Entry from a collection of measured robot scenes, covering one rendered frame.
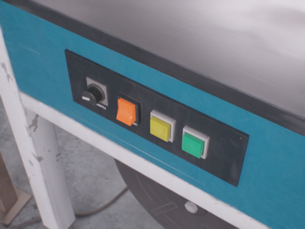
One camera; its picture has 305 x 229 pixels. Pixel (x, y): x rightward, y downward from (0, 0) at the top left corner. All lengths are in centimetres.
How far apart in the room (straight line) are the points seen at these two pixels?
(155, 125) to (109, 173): 77
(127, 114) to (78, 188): 74
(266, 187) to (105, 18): 26
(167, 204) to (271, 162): 56
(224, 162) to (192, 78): 11
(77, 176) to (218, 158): 81
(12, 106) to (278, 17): 46
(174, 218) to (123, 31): 63
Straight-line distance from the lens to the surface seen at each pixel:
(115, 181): 127
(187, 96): 49
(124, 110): 54
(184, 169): 58
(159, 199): 102
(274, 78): 46
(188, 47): 48
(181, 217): 103
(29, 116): 79
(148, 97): 52
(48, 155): 88
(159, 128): 52
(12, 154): 138
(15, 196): 125
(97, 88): 56
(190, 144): 51
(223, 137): 49
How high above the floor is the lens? 103
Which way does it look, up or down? 46 degrees down
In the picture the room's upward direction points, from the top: straight up
